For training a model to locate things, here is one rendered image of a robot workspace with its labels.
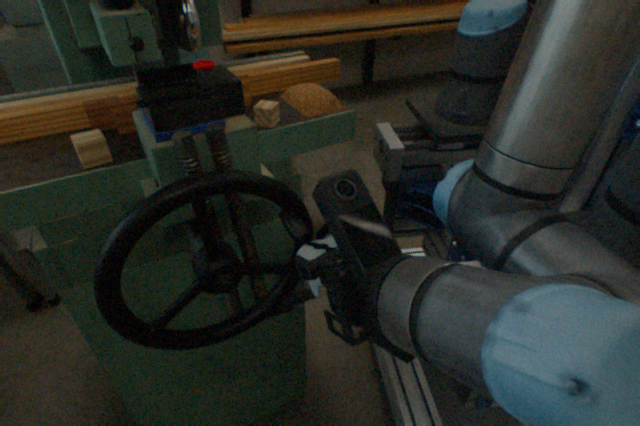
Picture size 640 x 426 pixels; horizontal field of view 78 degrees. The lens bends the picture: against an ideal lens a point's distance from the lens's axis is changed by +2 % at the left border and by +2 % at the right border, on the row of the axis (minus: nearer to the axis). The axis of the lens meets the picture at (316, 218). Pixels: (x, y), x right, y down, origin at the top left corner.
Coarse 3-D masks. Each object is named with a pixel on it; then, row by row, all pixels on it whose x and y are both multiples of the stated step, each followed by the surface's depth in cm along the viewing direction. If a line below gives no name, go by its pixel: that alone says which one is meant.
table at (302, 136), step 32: (256, 96) 77; (288, 128) 67; (320, 128) 70; (352, 128) 74; (0, 160) 57; (32, 160) 57; (64, 160) 57; (128, 160) 57; (0, 192) 51; (32, 192) 52; (64, 192) 54; (96, 192) 57; (128, 192) 59; (0, 224) 53; (32, 224) 55; (160, 224) 54
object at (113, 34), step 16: (96, 16) 59; (112, 16) 56; (128, 16) 57; (144, 16) 58; (112, 32) 57; (128, 32) 58; (144, 32) 59; (112, 48) 58; (128, 48) 59; (144, 48) 60; (128, 64) 60
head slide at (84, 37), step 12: (72, 0) 63; (84, 0) 64; (96, 0) 65; (144, 0) 68; (72, 12) 64; (84, 12) 65; (156, 12) 70; (72, 24) 65; (84, 24) 66; (156, 24) 71; (84, 36) 67; (96, 36) 67
